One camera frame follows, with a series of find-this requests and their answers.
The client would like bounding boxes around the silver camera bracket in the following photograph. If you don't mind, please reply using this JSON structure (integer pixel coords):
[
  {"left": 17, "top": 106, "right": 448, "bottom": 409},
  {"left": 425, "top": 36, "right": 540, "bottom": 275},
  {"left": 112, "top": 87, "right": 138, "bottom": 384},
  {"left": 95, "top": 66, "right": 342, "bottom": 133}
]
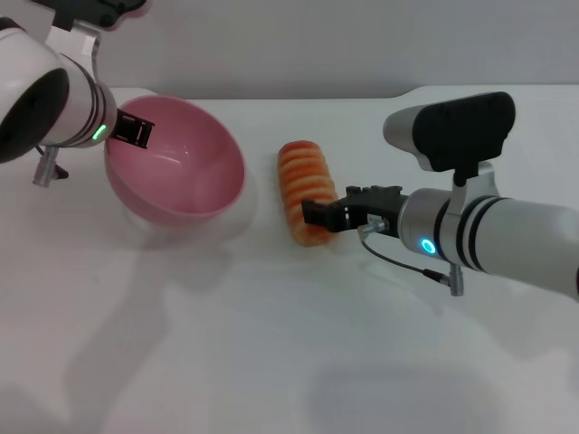
[
  {"left": 445, "top": 160, "right": 498, "bottom": 213},
  {"left": 44, "top": 20, "right": 100, "bottom": 76}
]

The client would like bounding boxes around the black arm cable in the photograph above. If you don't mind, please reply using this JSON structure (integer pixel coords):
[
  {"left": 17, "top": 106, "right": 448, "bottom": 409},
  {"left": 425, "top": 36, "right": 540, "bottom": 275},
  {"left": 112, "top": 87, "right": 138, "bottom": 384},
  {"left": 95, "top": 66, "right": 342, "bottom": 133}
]
[
  {"left": 32, "top": 144, "right": 70, "bottom": 187},
  {"left": 357, "top": 219, "right": 467, "bottom": 297}
]

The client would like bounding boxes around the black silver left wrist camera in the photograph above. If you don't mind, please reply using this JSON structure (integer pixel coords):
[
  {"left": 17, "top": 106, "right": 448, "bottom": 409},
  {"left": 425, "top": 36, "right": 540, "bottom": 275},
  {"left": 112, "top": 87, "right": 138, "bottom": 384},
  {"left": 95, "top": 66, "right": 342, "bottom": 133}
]
[{"left": 26, "top": 0, "right": 150, "bottom": 31}]

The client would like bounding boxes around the orange ridged bread loaf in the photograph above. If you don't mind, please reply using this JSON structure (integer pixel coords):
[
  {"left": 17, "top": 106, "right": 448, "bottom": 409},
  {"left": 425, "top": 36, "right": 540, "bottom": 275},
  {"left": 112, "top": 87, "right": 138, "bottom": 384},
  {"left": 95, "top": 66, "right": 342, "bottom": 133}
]
[{"left": 276, "top": 139, "right": 339, "bottom": 248}]

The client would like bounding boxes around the pink plastic bowl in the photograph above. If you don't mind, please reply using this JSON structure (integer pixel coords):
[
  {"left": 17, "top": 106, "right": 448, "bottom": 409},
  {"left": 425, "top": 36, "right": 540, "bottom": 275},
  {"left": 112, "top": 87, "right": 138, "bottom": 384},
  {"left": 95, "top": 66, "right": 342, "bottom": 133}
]
[{"left": 103, "top": 94, "right": 248, "bottom": 227}]

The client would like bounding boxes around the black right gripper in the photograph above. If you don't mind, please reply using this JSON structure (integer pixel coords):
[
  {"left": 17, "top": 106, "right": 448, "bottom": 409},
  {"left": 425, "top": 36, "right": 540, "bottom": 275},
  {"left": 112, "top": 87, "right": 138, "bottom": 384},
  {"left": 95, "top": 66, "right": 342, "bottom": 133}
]
[{"left": 301, "top": 184, "right": 411, "bottom": 239}]

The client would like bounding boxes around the silver right camera bracket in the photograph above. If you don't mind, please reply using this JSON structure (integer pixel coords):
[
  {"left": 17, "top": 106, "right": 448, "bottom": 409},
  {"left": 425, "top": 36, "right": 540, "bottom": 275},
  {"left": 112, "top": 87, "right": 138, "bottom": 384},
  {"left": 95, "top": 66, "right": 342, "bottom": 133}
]
[{"left": 445, "top": 160, "right": 498, "bottom": 213}]

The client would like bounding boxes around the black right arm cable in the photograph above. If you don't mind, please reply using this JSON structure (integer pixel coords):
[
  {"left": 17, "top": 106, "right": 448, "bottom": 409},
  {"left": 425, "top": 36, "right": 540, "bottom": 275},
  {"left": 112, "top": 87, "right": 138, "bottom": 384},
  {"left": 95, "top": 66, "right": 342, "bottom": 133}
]
[{"left": 357, "top": 219, "right": 467, "bottom": 297}]

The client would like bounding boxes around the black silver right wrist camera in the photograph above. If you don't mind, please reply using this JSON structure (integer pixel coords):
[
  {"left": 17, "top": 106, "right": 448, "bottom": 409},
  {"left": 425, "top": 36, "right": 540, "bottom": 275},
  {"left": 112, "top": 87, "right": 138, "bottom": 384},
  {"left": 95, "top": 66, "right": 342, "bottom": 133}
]
[{"left": 383, "top": 91, "right": 517, "bottom": 186}]

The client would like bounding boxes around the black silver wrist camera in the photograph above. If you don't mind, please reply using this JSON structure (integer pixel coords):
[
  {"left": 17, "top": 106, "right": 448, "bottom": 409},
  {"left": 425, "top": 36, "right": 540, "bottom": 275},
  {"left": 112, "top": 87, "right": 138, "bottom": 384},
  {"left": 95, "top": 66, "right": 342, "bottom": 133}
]
[
  {"left": 383, "top": 91, "right": 517, "bottom": 186},
  {"left": 26, "top": 0, "right": 150, "bottom": 31}
]

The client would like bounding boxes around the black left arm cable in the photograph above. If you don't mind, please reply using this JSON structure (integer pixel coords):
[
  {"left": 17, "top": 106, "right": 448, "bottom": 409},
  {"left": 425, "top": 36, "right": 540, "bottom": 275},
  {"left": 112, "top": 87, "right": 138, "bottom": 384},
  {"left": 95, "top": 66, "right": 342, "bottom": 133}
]
[{"left": 32, "top": 144, "right": 70, "bottom": 187}]

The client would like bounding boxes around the silver left camera bracket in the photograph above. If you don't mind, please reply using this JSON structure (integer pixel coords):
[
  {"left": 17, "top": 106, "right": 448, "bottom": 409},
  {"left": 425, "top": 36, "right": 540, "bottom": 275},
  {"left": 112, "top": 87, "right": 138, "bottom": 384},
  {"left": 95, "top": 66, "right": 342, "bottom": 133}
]
[{"left": 44, "top": 20, "right": 100, "bottom": 76}]

